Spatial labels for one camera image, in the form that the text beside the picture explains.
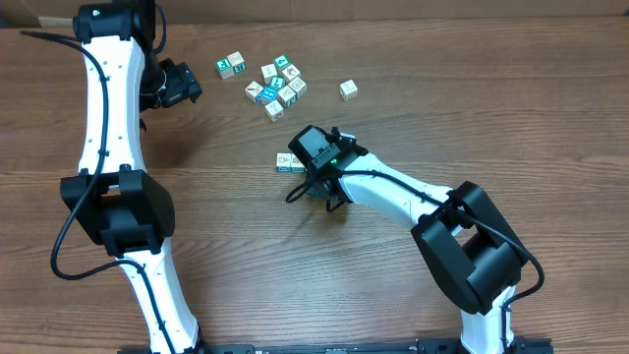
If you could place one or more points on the green-top wooden block far left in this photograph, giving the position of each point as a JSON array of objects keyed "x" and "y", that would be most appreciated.
[{"x": 224, "y": 68}]

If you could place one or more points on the green-top wooden block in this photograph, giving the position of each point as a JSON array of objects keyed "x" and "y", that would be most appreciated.
[
  {"x": 224, "y": 68},
  {"x": 281, "y": 62}
]

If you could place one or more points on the plain wooden block upper middle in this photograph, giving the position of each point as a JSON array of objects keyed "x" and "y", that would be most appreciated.
[{"x": 268, "y": 72}]

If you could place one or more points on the blue-top wooden block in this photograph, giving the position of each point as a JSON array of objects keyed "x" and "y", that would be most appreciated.
[{"x": 268, "y": 94}]

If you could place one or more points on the brown cardboard backdrop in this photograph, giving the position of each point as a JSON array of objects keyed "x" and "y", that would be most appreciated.
[{"x": 183, "y": 12}]

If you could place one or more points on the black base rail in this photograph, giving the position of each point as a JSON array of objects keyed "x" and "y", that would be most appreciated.
[{"x": 522, "y": 345}]

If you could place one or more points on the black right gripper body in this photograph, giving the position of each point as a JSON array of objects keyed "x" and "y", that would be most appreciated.
[{"x": 314, "y": 175}]

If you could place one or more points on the wooden block blue edge lowest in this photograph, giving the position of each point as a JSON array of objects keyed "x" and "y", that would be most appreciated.
[{"x": 283, "y": 162}]

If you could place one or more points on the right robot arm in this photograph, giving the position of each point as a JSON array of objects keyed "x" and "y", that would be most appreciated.
[{"x": 472, "y": 253}]

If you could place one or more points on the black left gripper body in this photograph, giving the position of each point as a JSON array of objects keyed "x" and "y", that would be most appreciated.
[{"x": 165, "y": 84}]

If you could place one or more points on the wooden block green edge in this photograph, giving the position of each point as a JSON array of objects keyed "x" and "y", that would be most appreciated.
[{"x": 296, "y": 164}]

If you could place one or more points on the wooden block animal picture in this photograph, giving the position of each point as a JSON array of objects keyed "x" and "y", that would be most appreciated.
[{"x": 291, "y": 72}]

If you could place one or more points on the wooden block brown picture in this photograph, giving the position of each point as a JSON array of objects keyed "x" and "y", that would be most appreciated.
[{"x": 298, "y": 86}]

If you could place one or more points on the green-top wooden block upper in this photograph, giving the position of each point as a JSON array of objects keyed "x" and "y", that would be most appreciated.
[{"x": 281, "y": 62}]

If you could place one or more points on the plain wooden block centre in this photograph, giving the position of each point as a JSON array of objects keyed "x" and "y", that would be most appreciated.
[{"x": 287, "y": 96}]

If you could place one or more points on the wooden block pencil picture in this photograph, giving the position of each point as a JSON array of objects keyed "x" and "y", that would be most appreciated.
[{"x": 253, "y": 92}]

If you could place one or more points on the plain wooden block green side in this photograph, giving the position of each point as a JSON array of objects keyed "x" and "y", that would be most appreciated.
[{"x": 237, "y": 62}]

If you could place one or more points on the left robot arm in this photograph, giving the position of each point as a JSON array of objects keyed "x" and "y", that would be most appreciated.
[{"x": 112, "y": 197}]

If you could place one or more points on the lone plain wooden block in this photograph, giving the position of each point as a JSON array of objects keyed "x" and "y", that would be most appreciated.
[{"x": 348, "y": 90}]

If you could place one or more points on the green letter wooden block centre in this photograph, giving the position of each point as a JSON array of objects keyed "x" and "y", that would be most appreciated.
[{"x": 277, "y": 82}]

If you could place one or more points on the plain wooden block lower middle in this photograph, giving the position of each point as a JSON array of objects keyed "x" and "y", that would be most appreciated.
[{"x": 274, "y": 110}]

